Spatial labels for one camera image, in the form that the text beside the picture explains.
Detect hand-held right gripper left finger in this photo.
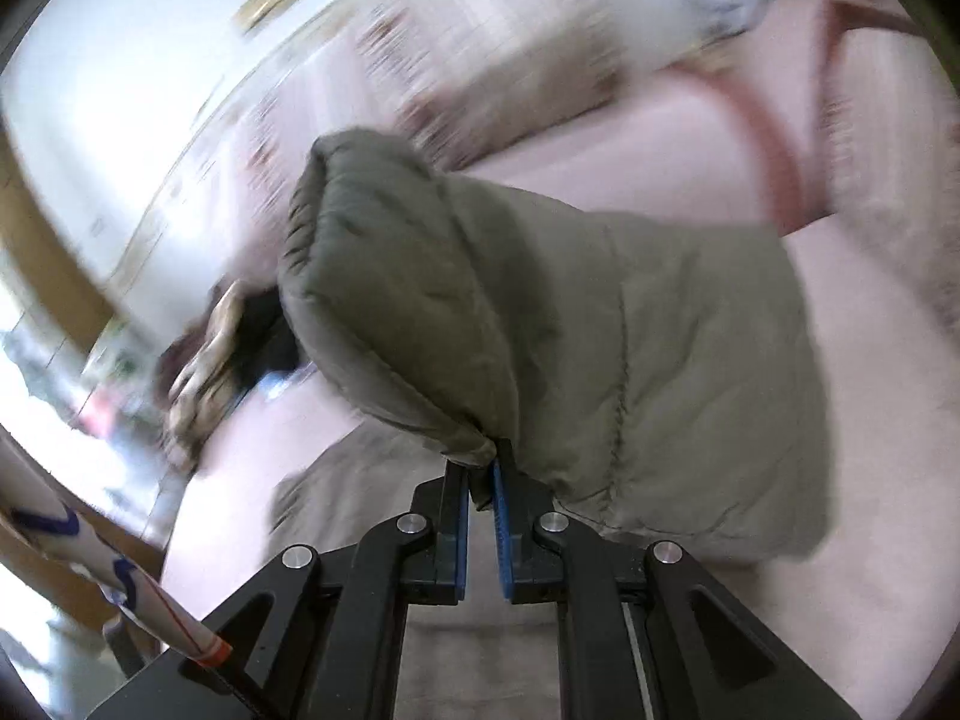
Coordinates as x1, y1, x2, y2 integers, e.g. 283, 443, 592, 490
86, 457, 473, 720

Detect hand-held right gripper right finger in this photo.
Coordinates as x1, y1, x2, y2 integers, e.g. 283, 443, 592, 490
491, 441, 863, 720

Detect olive quilted jacket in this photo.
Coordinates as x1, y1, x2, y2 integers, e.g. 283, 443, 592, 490
276, 129, 830, 563

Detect black clothes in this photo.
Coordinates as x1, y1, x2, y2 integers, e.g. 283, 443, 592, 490
232, 292, 316, 398

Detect beige patterned blanket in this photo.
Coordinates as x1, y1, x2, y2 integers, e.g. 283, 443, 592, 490
161, 281, 248, 466

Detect white tube with blue print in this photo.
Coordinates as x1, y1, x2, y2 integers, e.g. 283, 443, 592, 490
0, 457, 230, 668

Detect pink bolster cushion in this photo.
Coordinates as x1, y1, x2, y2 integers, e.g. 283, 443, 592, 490
465, 0, 826, 233

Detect striped floral pillow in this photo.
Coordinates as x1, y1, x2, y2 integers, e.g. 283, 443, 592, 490
360, 0, 623, 166

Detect striped floral cushion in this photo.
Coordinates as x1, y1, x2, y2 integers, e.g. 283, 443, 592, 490
817, 7, 950, 353

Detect brown wooden frame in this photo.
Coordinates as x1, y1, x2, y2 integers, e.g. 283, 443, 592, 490
823, 0, 925, 40

